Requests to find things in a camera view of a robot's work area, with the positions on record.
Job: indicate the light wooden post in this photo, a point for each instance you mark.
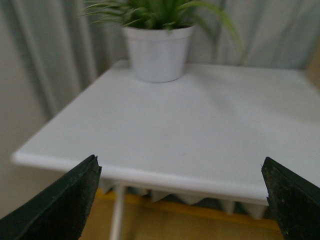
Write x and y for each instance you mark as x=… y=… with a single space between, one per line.
x=313 y=70

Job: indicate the grey curtain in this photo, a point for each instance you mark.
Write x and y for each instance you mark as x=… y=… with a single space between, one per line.
x=63 y=50

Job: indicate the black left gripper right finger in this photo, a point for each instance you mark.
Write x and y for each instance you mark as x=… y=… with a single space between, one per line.
x=294 y=202

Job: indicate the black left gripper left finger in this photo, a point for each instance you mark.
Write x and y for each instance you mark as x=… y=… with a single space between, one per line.
x=60 y=211

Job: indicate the white plant pot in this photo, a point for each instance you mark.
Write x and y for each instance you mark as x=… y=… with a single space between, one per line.
x=158 y=55

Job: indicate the white drawer cabinet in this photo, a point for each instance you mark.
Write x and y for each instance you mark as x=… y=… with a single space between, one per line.
x=205 y=134

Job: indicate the green spider plant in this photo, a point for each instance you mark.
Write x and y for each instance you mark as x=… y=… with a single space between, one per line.
x=168 y=15

